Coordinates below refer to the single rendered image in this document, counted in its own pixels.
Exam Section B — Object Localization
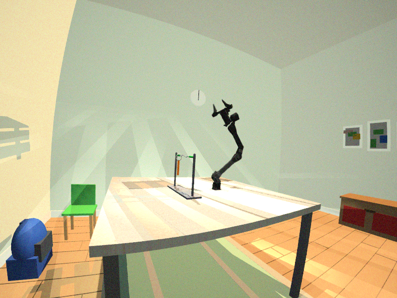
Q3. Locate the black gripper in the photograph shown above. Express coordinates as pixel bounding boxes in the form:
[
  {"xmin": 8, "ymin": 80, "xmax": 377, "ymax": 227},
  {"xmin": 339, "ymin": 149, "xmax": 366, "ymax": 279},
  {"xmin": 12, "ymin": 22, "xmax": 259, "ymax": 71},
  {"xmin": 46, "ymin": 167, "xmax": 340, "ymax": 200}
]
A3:
[{"xmin": 212, "ymin": 99, "xmax": 232, "ymax": 120}]

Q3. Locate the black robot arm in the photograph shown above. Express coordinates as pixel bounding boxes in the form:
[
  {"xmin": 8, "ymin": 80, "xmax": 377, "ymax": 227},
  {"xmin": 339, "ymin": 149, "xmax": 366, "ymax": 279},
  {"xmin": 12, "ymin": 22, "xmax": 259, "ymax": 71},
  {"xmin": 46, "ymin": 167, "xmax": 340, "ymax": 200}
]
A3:
[{"xmin": 212, "ymin": 113, "xmax": 244, "ymax": 191}]

